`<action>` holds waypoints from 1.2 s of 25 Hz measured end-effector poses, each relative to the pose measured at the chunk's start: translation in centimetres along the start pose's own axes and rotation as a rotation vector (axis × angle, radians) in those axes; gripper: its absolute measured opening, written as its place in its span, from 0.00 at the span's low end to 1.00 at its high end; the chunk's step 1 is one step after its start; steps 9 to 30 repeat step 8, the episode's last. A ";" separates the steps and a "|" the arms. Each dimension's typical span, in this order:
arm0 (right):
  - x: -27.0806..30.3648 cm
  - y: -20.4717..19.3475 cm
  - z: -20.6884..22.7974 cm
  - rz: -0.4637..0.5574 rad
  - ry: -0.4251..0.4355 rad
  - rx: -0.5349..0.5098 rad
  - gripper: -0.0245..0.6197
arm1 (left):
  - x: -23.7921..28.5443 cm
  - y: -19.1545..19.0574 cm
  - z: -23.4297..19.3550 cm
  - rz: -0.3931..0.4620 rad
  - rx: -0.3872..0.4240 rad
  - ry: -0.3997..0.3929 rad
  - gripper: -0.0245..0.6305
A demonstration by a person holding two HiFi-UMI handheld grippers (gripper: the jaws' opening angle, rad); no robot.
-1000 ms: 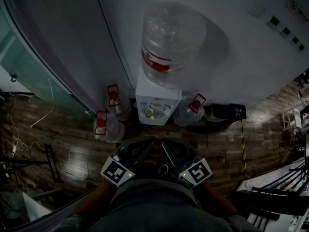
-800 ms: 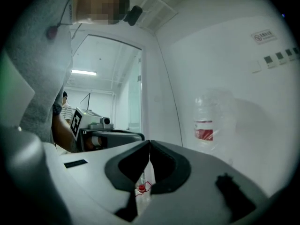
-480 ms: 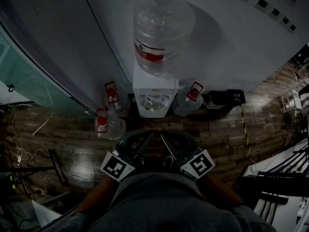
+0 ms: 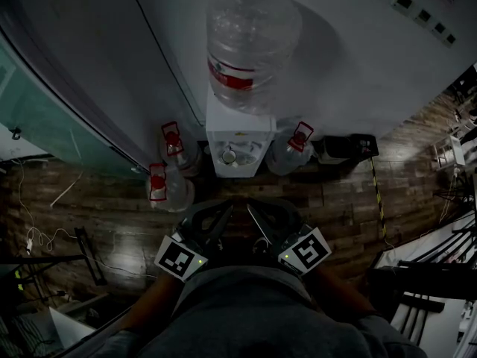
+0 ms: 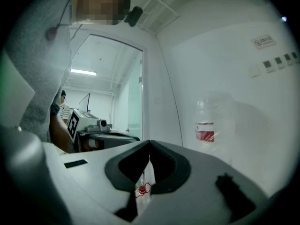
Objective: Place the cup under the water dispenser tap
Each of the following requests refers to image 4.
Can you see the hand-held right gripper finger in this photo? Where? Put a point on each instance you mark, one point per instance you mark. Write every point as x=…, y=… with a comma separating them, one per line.
x=292, y=218
x=261, y=224

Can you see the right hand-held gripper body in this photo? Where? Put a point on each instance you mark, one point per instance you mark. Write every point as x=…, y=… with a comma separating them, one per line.
x=309, y=252

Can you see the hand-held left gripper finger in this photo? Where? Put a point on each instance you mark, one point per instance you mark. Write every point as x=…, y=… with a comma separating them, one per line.
x=195, y=216
x=223, y=224

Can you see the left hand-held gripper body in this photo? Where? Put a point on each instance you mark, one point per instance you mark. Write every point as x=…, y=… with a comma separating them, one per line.
x=175, y=261

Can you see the white cup with blue pattern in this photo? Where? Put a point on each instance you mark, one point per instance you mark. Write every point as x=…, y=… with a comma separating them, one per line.
x=228, y=157

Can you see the person's right forearm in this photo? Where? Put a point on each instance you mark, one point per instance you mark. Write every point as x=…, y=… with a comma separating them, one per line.
x=343, y=293

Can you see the person's left forearm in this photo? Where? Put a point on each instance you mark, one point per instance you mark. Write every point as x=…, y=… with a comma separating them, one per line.
x=149, y=304

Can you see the white water dispenser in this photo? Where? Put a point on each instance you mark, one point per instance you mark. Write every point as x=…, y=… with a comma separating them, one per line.
x=242, y=125

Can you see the large bottle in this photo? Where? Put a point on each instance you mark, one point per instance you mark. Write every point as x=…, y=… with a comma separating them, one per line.
x=251, y=47

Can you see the person's black shoe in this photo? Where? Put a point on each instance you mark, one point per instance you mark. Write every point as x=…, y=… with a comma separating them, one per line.
x=261, y=245

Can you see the person's gray sweatshirt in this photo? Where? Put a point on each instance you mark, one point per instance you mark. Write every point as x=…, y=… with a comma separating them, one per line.
x=242, y=311

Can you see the yellow black striped tape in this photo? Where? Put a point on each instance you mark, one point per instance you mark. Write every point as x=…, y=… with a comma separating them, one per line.
x=378, y=200

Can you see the black box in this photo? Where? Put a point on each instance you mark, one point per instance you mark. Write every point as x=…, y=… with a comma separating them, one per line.
x=346, y=148

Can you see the black metal rack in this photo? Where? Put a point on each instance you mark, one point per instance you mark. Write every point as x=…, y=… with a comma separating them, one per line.
x=428, y=274

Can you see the white stick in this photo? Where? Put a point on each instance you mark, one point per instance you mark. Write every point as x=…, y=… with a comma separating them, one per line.
x=67, y=193

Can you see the gray table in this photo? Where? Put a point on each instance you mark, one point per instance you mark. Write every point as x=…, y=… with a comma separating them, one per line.
x=63, y=328

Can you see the frosted glass door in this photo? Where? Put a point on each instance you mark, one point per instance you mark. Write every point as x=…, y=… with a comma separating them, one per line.
x=37, y=106

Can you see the black metal frame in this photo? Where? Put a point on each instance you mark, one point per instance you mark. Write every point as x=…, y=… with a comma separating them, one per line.
x=87, y=254

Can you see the wall switch panel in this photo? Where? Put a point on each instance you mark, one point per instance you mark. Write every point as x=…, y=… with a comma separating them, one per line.
x=450, y=39
x=439, y=27
x=403, y=0
x=423, y=15

